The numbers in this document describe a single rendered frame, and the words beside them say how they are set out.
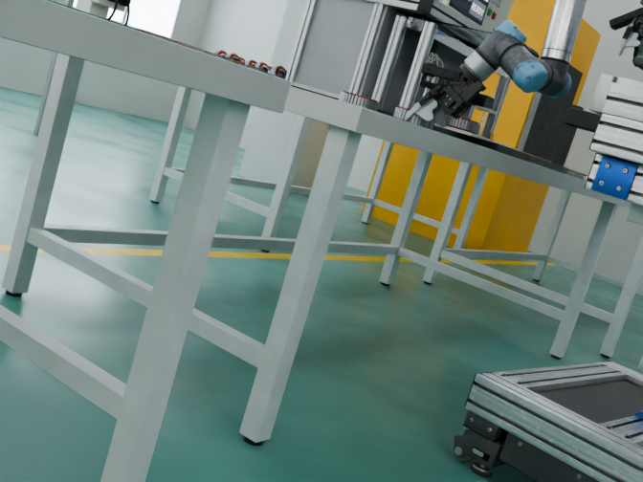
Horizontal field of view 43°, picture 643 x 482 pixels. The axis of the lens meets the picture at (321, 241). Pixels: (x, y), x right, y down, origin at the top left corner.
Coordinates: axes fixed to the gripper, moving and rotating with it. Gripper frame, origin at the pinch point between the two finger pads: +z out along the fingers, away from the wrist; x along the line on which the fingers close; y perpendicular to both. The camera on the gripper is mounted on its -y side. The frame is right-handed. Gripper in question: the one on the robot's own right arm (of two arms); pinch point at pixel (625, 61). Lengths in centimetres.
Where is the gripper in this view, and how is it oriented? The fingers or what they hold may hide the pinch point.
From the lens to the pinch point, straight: 290.6
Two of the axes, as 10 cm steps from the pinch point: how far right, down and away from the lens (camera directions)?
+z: -2.8, 9.5, 1.5
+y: 7.0, 3.1, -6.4
